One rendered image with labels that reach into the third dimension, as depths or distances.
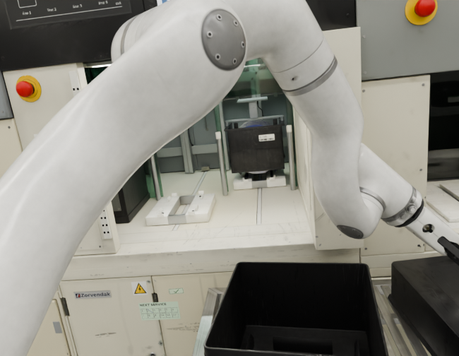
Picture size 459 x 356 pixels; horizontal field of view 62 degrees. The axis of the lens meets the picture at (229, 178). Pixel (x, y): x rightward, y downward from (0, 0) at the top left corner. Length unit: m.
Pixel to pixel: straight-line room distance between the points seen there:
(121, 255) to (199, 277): 0.23
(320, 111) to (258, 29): 0.16
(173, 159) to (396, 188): 1.40
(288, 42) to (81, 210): 0.33
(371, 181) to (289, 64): 0.27
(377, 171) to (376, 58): 0.35
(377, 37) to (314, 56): 0.45
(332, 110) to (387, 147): 0.45
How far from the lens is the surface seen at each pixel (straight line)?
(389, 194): 0.73
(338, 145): 0.63
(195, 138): 1.93
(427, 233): 0.80
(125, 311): 1.26
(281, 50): 0.54
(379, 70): 0.99
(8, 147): 1.20
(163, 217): 1.30
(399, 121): 1.03
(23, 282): 0.39
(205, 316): 1.02
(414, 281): 0.95
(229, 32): 0.39
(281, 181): 1.55
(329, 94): 0.59
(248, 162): 1.53
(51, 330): 1.40
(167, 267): 1.14
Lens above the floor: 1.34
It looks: 16 degrees down
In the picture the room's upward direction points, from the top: 6 degrees counter-clockwise
